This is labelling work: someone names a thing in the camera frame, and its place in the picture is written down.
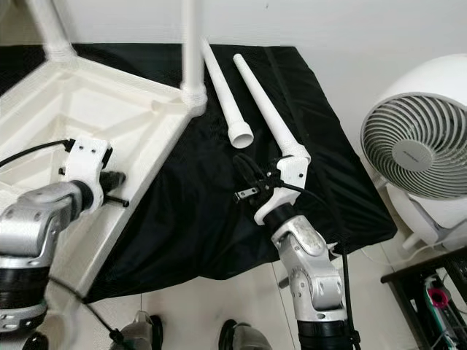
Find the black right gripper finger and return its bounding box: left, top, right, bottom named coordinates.
left=238, top=153, right=264, bottom=187

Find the white plastic table top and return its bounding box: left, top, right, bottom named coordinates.
left=0, top=47, right=209, bottom=300

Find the black table cloth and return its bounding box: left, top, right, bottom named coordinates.
left=0, top=44, right=398, bottom=303

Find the grey left robot leg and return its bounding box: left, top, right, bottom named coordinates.
left=113, top=310, right=165, bottom=350

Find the grey robot leg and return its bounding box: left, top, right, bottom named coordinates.
left=219, top=319, right=274, bottom=350
left=113, top=310, right=165, bottom=350

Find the grey right robot leg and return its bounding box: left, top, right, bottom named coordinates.
left=219, top=319, right=274, bottom=350

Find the white round fan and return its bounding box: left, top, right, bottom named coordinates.
left=360, top=55, right=467, bottom=198

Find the white grey floor appliance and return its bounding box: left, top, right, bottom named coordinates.
left=401, top=193, right=467, bottom=252

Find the black low shelf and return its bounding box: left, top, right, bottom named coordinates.
left=379, top=252, right=467, bottom=350

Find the grey pink hair dryer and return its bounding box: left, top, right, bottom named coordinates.
left=427, top=284, right=453, bottom=314

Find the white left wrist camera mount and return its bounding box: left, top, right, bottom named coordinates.
left=60, top=139, right=114, bottom=212

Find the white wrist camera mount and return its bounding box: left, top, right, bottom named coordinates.
left=254, top=155, right=309, bottom=225
left=60, top=139, right=114, bottom=212

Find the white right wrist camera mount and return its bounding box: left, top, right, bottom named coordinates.
left=254, top=155, right=309, bottom=225

